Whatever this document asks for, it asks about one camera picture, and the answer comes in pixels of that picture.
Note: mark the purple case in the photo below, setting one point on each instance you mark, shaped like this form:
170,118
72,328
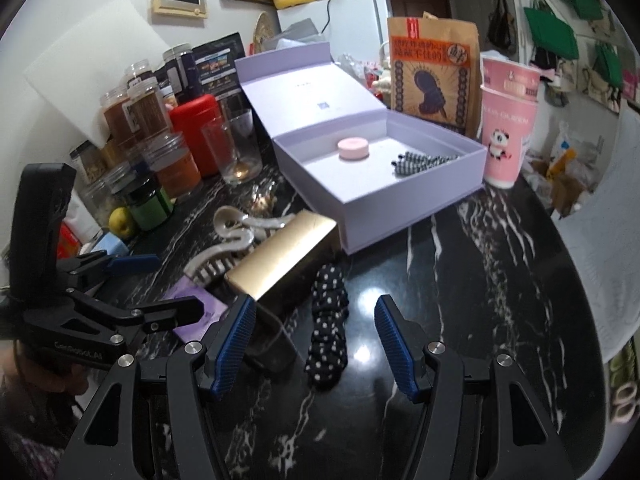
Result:
214,312

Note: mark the yellow green fruit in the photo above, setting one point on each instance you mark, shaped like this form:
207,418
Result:
122,221

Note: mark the beige hair claw clip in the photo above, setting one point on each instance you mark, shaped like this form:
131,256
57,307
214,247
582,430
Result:
235,240

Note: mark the cluster of clear spice jars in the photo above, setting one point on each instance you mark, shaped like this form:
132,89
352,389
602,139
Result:
147,110

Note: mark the lavender gift box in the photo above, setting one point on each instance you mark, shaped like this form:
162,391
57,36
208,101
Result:
410,200

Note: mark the gold rectangular box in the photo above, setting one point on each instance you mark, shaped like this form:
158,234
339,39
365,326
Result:
280,260

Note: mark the small sparkly hair clip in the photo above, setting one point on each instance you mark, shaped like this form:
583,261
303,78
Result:
262,200

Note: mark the clear drinking glass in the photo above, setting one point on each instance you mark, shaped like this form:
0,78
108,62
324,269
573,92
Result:
232,155
240,119

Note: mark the red orange package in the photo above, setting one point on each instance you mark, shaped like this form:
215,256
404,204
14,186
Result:
69,241

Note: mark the brown printed paper bag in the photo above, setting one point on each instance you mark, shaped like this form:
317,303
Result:
432,80

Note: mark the red canister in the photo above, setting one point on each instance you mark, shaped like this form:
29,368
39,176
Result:
192,125

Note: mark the pink round container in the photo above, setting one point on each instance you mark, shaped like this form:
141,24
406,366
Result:
354,149

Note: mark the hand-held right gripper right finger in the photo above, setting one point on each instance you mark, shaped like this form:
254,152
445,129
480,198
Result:
395,350

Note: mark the woven straw fan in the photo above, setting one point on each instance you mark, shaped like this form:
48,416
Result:
262,32

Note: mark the white printed sheet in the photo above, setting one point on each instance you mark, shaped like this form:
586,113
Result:
615,260

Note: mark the cardboard box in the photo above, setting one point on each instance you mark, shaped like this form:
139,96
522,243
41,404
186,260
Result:
565,185

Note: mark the pink panda paper cup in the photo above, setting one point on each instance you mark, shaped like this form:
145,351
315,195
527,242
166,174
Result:
505,140

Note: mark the floral patterned clothing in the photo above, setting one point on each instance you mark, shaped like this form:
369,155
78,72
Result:
25,450

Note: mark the person's left hand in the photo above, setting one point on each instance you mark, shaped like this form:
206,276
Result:
35,377

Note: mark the striped hair clip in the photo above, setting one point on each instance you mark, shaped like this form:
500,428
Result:
425,162

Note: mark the green glass jar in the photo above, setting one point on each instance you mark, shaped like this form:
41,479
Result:
150,207

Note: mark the black polka dot scrunchie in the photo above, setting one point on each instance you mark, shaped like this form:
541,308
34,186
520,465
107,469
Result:
325,330

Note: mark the red white small toys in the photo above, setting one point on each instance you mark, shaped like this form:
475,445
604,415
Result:
377,77

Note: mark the small blue box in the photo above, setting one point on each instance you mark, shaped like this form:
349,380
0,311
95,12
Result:
110,246

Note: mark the brown door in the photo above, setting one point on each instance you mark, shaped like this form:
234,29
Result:
420,5

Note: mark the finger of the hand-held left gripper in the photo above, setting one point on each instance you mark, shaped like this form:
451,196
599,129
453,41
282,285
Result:
165,310
135,262

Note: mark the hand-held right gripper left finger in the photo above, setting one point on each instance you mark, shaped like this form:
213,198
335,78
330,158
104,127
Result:
235,345

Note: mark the white cutting board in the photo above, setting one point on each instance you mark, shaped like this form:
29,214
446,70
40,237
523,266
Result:
90,70

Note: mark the white fridge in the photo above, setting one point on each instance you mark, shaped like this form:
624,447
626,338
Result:
355,20

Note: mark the dark hanging bag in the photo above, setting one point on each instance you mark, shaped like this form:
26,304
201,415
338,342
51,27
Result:
501,25

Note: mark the black printed packets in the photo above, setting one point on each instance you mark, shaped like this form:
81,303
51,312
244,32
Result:
217,65

